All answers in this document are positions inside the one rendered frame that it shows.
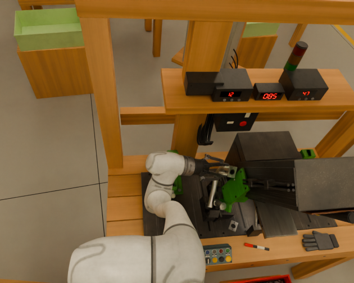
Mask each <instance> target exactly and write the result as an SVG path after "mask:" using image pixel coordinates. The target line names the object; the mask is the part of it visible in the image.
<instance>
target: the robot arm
mask: <svg viewBox="0 0 354 283"><path fill-rule="evenodd" d="M207 159H212V160H215V161H219V162H215V163H208V162H207V161H206V160H207ZM215 166H221V167H223V168H229V164H228V163H224V160H223V159H221V158H216V157H212V156H210V155H208V154H205V157H204V158H203V159H195V158H193V157H189V156H184V155H179V154H177V153H173V152H152V153H150V154H149V155H148V157H147V159H146V169H147V171H149V172H150V173H151V174H152V177H151V179H150V181H149V183H148V186H147V190H146V193H145V197H144V205H145V208H146V210H147V211H149V212H150V213H153V214H156V216H158V217H161V218H165V219H166V220H165V227H164V232H163V235H159V236H141V235H119V236H107V237H102V238H97V239H94V240H91V241H88V242H86V243H84V244H82V245H80V246H79V247H78V248H76V249H75V250H74V251H73V253H72V256H71V259H70V264H69V271H68V276H67V283H204V281H205V272H206V261H205V254H204V251H203V246H202V243H201V241H200V239H199V237H198V234H197V231H196V229H195V228H194V226H193V224H192V223H191V221H190V219H189V217H188V215H187V213H186V211H185V209H184V207H183V206H182V205H181V204H180V203H178V202H176V201H173V200H171V196H172V192H173V191H172V189H173V183H174V181H175V179H176V178H177V177H178V175H180V176H191V175H198V176H200V179H199V180H200V181H202V182H204V181H215V180H220V177H226V176H227V174H228V173H227V172H219V173H217V172H213V171H209V168H210V167H215ZM205 174H211V175H215V176H210V177H204V175H205Z"/></svg>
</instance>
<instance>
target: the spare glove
mask: <svg viewBox="0 0 354 283"><path fill-rule="evenodd" d="M312 234H313V235H309V234H304V235H303V237H304V238H310V239H302V242H303V243H304V244H303V247H308V248H306V249H305V250H306V251H307V252H309V251H313V250H331V249H334V248H338V247H339V244H338V242H337V239H336V237H335V235H334V234H327V233H324V234H322V233H320V232H317V231H312Z"/></svg>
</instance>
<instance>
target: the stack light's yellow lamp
mask: <svg viewBox="0 0 354 283"><path fill-rule="evenodd" d="M301 59H302V57H297V56H295V55H294V54H293V53H291V55H290V56H289V58H288V63H289V64H291V65H293V66H297V65H298V64H299V63H300V61H301Z"/></svg>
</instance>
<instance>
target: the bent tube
mask: <svg viewBox="0 0 354 283"><path fill-rule="evenodd" d="M223 171H225V172H227V173H228V174H227V177H232V178H235V174H236V171H237V167H234V166H229V168H223V167H221V166H220V167H219V168H218V169H217V170H216V172H217V173H219V172H223ZM218 182H219V181H218V180H215V181H212V187H211V191H210V196H209V200H208V205H207V206H208V207H211V208H213V205H214V204H213V201H214V200H215V195H216V190H217V185H218Z"/></svg>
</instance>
